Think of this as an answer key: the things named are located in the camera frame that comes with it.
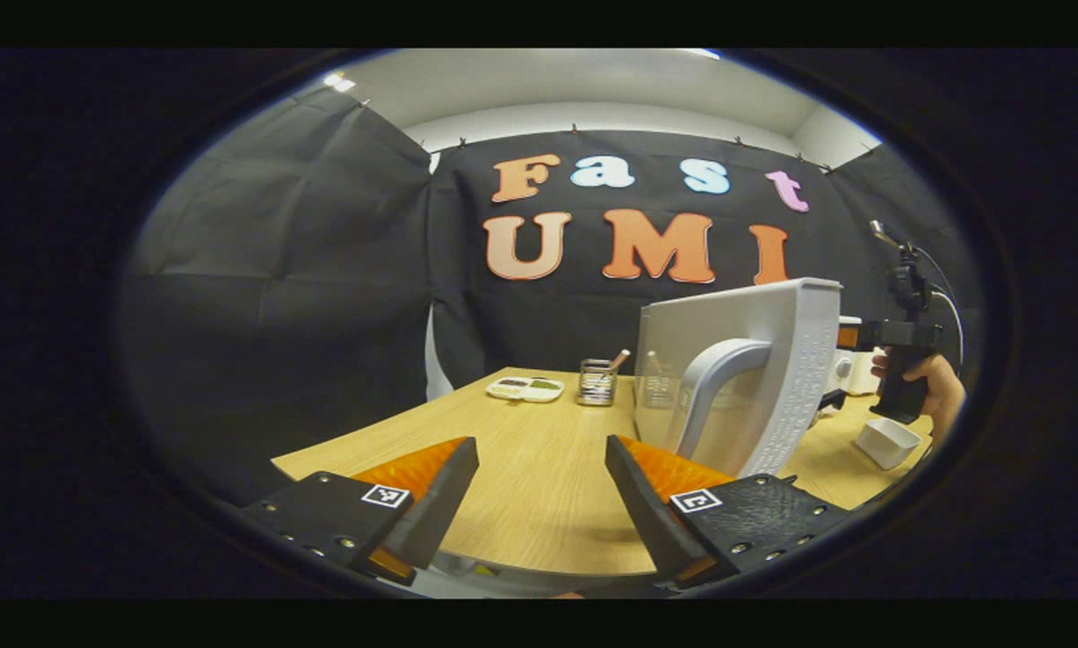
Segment thin grey cable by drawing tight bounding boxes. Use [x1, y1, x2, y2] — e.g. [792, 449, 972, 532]
[912, 245, 966, 365]

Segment white microwave oven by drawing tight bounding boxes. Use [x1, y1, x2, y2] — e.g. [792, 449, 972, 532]
[633, 277, 882, 480]

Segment wire mesh utensil holder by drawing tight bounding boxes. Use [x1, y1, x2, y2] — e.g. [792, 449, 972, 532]
[577, 358, 618, 408]

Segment white divided snack dish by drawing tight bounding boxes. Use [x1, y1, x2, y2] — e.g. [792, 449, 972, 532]
[486, 375, 565, 403]

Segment small white square dish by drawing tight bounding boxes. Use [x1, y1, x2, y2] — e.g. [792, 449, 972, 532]
[856, 418, 921, 471]

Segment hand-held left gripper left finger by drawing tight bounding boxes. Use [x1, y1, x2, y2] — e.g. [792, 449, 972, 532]
[238, 436, 480, 586]

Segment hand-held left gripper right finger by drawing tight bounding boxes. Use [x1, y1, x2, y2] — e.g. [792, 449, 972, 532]
[604, 434, 850, 590]

